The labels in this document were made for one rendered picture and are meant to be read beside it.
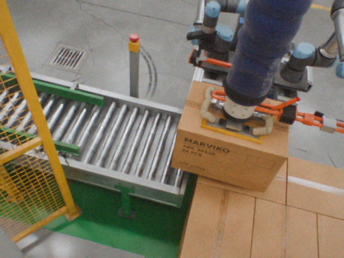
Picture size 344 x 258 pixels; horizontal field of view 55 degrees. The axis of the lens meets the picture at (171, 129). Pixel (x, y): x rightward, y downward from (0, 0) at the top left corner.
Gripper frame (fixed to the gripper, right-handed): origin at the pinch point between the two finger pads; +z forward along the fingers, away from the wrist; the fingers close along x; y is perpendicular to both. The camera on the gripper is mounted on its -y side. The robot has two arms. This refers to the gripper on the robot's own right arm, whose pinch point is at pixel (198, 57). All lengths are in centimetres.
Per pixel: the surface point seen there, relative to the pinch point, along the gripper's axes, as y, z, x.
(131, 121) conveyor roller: -37, 66, -11
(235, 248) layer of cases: 53, 64, -80
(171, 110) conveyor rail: -12, 61, 6
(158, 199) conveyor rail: -1, 74, -60
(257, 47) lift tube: 26, -44, -36
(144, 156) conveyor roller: -19, 65, -37
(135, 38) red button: -47, 17, 22
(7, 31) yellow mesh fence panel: -64, -48, -70
